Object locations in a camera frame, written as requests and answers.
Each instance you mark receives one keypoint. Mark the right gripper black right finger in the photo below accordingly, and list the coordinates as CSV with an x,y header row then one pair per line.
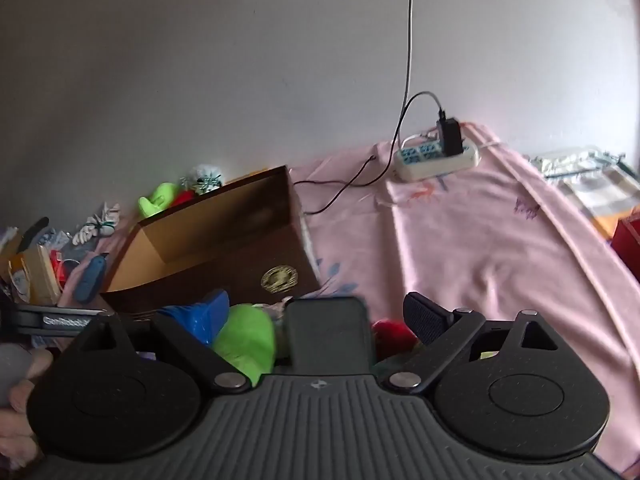
x,y
443,335

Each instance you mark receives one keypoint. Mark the right gripper blue-taped left finger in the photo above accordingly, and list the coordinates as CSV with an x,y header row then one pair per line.
x,y
203,322

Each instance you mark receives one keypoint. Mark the green smiling plush doll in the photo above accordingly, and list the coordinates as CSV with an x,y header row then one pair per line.
x,y
248,341

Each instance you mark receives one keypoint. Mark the red yarn plush hair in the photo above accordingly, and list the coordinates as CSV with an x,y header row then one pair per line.
x,y
391,338

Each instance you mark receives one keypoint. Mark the person's hand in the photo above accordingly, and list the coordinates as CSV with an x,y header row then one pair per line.
x,y
18,445

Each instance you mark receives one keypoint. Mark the yellow tissue box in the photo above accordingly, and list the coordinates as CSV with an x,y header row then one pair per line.
x,y
32,277

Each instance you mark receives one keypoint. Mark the blue lint brush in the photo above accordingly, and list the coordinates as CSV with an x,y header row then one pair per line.
x,y
91,279

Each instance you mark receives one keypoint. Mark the brown cardboard box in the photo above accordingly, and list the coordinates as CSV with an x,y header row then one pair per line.
x,y
248,238

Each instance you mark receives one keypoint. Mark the pink bed sheet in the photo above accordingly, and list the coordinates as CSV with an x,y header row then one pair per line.
x,y
496,238

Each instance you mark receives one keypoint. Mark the red plush pouch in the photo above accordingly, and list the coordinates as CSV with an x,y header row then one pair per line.
x,y
183,197

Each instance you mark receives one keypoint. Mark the white green knotted cloth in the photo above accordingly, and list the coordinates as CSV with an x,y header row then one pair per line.
x,y
101,224

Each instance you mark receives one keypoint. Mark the green plush toy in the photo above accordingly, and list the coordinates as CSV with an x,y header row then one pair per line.
x,y
159,200

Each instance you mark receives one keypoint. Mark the white panda pompom plush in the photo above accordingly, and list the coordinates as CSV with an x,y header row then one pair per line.
x,y
202,179

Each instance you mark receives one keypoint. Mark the white power strip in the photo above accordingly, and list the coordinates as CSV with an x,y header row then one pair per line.
x,y
427,160

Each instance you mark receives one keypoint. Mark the black charger adapter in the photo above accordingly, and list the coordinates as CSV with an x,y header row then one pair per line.
x,y
450,136

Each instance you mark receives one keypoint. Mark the folded blanket on chair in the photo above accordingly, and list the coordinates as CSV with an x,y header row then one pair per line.
x,y
599,184

